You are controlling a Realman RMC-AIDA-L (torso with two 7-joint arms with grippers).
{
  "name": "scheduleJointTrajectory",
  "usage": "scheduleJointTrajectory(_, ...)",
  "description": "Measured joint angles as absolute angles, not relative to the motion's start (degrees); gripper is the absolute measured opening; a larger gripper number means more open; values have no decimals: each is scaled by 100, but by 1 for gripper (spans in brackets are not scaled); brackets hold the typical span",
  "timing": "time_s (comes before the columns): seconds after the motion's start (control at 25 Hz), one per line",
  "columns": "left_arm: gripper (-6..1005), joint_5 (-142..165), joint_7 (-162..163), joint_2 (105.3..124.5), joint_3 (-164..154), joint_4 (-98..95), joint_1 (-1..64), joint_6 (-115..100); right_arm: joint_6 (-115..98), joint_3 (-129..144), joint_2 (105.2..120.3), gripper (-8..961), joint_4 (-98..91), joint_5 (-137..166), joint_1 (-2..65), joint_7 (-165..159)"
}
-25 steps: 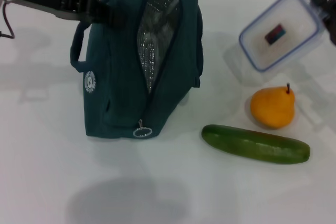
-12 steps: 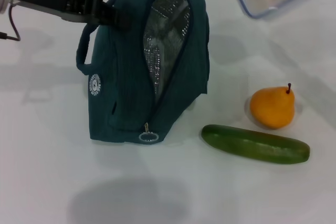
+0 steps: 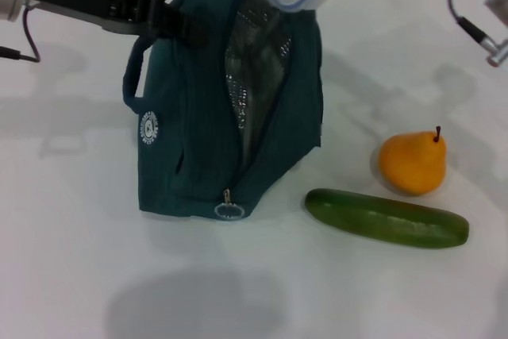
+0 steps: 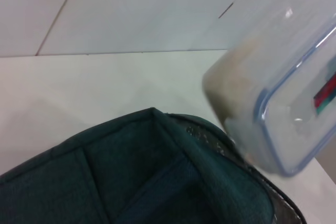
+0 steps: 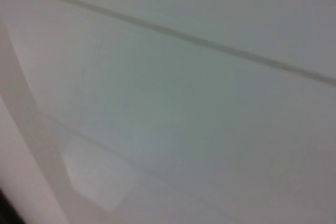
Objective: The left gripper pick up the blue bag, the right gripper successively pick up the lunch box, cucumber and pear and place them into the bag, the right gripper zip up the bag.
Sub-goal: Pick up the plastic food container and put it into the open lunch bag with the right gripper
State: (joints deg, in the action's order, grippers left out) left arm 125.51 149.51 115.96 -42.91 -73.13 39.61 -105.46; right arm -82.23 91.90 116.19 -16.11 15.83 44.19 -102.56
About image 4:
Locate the dark teal insulated lunch bag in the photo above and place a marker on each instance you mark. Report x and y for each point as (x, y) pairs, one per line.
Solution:
(131, 171)

